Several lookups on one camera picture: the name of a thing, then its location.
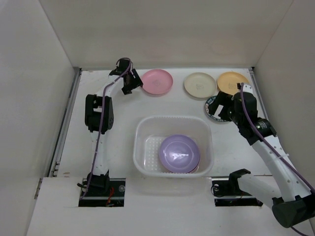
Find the white plate green rim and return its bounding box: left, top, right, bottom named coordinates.
left=204, top=95, right=229, bottom=123

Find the pink plate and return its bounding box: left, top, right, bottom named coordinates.
left=141, top=69, right=173, bottom=95
left=190, top=165, right=199, bottom=174

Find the purple plate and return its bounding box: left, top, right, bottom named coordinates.
left=158, top=134, right=201, bottom=174

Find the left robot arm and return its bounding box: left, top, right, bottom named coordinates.
left=81, top=58, right=143, bottom=197

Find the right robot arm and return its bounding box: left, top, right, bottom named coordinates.
left=208, top=91, right=315, bottom=228

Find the white plastic bin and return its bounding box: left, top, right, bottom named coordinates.
left=133, top=116, right=214, bottom=178

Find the orange plate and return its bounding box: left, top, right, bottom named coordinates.
left=217, top=72, right=249, bottom=95

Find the cream plate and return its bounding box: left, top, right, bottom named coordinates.
left=184, top=72, right=217, bottom=98

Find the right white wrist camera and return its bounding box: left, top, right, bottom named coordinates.
left=237, top=83, right=253, bottom=94

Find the right aluminium rail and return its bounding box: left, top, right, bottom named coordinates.
left=248, top=67, right=270, bottom=120

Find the aluminium rail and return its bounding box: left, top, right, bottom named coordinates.
left=248, top=67, right=270, bottom=120
left=45, top=67, right=82, bottom=177

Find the left aluminium rail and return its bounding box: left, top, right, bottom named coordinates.
left=45, top=67, right=82, bottom=177

